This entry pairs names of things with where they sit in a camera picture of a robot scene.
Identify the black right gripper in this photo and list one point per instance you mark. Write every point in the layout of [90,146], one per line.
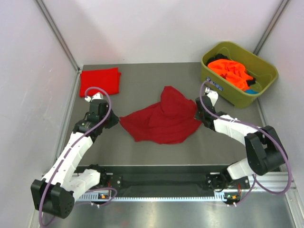
[197,115]

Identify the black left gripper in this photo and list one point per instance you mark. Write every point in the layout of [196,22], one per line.
[115,120]

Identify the dark red t-shirt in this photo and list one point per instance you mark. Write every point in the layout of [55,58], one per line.
[169,121]

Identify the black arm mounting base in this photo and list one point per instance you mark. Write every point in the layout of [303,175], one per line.
[152,181]

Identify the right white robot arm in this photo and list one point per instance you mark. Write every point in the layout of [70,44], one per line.
[263,147]

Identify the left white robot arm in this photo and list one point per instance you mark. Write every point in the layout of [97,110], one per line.
[58,190]

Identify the folded bright red t-shirt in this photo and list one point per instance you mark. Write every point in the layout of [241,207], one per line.
[106,79]

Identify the blue garment in bin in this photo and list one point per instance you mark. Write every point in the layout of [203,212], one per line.
[250,91]

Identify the orange t-shirt in bin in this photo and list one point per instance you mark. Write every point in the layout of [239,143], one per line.
[234,72]

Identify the black garment in bin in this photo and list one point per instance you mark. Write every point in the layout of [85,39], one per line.
[217,57]

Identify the olive green plastic bin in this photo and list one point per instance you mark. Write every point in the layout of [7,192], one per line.
[264,73]

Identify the slotted grey cable duct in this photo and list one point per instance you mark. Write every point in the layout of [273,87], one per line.
[96,197]

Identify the left aluminium frame post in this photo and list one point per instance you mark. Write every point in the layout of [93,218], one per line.
[55,30]

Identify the aluminium frame post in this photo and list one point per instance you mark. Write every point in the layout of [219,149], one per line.
[271,25]
[55,30]

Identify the right aluminium frame post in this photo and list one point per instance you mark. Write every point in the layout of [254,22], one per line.
[271,25]

